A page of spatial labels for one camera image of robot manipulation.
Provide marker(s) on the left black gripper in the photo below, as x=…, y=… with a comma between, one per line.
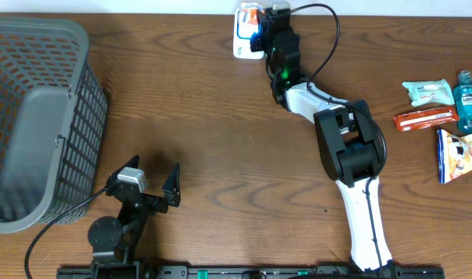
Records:
x=170, y=190

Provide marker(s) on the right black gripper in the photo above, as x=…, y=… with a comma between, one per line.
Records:
x=256, y=36

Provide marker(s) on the small orange tissue pack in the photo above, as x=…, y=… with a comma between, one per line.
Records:
x=248, y=13

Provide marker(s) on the orange snack bar wrapper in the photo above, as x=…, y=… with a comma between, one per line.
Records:
x=425, y=119

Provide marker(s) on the light green wet wipes pack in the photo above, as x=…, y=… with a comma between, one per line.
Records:
x=425, y=92

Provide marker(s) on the teal mouthwash bottle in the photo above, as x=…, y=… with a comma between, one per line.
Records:
x=462, y=95

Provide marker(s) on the yellow snack bag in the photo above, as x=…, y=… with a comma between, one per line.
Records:
x=454, y=155

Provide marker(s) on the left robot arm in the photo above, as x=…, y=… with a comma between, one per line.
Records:
x=114, y=239

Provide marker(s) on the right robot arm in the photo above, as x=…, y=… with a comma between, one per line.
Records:
x=352, y=147

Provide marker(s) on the white barcode scanner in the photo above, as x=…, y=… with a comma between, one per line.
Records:
x=241, y=41

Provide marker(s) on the grey plastic shopping basket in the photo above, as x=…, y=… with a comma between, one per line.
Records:
x=53, y=114

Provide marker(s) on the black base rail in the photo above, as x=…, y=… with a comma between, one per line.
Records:
x=391, y=271

